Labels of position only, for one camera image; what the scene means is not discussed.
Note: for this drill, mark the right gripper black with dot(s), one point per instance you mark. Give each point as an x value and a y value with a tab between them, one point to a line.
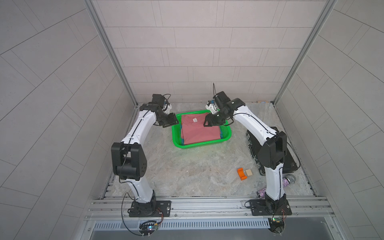
210	120

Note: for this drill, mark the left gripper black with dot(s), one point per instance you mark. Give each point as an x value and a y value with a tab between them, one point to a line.
169	120

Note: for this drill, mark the green plastic basket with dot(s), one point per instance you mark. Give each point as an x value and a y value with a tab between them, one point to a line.
226	133

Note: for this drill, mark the pink t-shirt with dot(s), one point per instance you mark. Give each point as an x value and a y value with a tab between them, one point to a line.
194	120

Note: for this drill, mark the blue t-shirt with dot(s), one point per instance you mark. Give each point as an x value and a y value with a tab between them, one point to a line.
193	135

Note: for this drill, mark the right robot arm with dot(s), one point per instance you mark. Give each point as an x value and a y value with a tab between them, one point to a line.
262	132

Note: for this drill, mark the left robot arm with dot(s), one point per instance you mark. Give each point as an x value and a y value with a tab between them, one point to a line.
128	158

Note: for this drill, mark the black case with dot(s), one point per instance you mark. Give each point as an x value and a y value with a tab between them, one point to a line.
255	144

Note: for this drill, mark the orange plastic block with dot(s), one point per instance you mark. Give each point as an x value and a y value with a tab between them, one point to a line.
242	174

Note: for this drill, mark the small beige wooden block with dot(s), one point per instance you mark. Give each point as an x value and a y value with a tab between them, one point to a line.
248	172

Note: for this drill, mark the left circuit board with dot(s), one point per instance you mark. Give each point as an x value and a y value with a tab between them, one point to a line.
149	227

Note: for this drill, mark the circuit board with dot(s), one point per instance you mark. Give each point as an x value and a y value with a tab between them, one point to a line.
277	225
149	227

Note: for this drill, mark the right circuit board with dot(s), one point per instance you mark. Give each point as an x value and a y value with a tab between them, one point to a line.
277	225

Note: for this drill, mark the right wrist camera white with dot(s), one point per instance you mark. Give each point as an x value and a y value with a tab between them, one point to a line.
212	107

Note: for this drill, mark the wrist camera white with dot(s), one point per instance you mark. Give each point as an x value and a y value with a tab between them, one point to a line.
212	107
167	108

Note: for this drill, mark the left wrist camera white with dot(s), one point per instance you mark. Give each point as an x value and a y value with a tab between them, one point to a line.
167	108

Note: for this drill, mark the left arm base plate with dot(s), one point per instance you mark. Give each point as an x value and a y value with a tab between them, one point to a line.
150	210

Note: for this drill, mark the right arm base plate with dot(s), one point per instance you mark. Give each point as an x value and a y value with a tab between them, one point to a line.
261	207

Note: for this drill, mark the aluminium rail frame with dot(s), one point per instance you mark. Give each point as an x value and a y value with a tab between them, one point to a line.
182	208

